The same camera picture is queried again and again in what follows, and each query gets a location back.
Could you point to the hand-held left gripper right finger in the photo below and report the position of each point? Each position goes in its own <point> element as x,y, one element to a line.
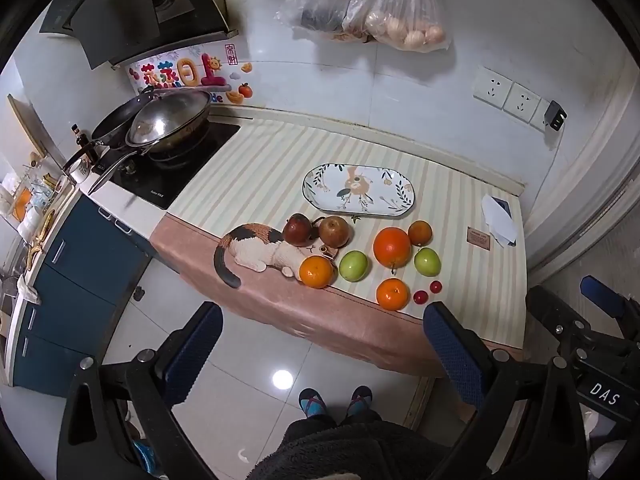
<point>452,350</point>

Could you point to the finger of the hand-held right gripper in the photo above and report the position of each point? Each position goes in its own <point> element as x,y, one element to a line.
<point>547,307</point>
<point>597,287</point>

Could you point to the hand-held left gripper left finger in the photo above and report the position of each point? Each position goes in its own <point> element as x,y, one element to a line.
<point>197,350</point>

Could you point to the small bright tangerine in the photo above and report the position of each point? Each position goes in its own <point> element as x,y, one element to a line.
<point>392,294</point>

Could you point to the green apple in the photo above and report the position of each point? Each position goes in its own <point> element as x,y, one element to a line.
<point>354,265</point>
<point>427,261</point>

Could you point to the large orange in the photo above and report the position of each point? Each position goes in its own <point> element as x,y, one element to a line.
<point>392,246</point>

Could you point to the small dark orange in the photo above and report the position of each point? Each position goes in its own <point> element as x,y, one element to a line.
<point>420,232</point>

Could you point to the medium orange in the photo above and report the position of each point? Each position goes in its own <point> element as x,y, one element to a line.
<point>316,271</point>

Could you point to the dark red apple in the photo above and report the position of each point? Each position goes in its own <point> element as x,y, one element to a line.
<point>297,230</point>

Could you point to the brownish red apple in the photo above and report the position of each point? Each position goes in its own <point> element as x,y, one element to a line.
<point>335,231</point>

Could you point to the floral oval ceramic plate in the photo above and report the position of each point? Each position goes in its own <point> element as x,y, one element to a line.
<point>327,195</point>

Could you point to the red cherry tomato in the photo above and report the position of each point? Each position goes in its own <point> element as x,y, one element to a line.
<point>436,286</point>
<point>419,297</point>

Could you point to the white paper tissue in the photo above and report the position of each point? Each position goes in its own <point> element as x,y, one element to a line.
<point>502,225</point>

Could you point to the blue striped slipper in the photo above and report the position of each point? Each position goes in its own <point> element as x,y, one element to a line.
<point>360,400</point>
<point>312,402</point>

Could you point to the dark smartphone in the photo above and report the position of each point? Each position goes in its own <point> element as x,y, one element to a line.
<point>502,206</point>

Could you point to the blue kitchen cabinet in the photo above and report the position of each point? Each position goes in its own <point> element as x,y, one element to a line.
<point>75,285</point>

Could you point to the person's dark fleece garment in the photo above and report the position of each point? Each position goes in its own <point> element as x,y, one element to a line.
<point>350,452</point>

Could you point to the black gas stove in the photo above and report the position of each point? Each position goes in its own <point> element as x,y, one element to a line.
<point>165,180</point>

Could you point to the black plug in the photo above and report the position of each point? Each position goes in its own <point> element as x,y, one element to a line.
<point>555,116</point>

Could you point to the white cloth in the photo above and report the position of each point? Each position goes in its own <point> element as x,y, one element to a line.
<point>27,291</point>

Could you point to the striped cat print tablecloth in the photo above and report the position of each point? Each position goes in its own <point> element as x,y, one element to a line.
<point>260,175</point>

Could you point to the white mug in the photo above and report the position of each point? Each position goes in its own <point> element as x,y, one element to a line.
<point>81,172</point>

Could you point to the black frying pan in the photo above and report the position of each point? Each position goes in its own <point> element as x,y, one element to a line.
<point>112,130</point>

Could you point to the steel wok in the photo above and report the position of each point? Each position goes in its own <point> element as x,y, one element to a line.
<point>167,115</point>

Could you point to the dark sauce bottle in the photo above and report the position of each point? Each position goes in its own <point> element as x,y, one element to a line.
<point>78,137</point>

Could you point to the beige board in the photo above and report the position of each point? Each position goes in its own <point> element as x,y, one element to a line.
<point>27,122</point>

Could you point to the plastic bag of eggs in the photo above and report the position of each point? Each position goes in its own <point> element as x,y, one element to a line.
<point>405,15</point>

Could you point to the black range hood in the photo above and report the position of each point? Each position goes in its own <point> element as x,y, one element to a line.
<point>130,15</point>

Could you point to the plastic bag of dark items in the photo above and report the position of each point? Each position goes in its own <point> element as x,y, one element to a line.
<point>320,2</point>

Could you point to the white wall socket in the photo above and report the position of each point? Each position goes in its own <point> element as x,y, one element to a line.
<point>522,102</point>
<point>539,119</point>
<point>492,87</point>

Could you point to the colourful wall sticker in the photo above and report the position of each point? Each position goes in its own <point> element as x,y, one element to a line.
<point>165,75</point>

